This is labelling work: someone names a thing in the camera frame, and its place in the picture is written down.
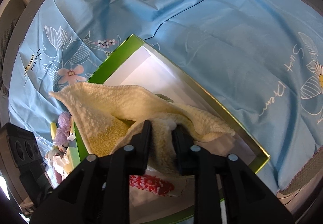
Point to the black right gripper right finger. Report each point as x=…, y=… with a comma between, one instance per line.
x=225, y=186

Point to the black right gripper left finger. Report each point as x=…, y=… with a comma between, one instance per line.
x=97, y=190

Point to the purple mesh scrunchie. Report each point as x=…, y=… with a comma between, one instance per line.
x=61, y=130

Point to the cream yellow terry towel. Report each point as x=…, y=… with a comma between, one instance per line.
x=108, y=116

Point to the green box lid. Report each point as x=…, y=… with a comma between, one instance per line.
x=72, y=151

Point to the small white tissue pack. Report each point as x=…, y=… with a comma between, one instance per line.
x=58, y=161

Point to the red and white cloth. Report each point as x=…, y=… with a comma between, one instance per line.
x=151, y=184

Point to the green cardboard box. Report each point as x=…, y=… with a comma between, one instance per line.
x=136, y=62

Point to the light blue floral bedsheet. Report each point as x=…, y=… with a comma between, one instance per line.
x=189, y=24

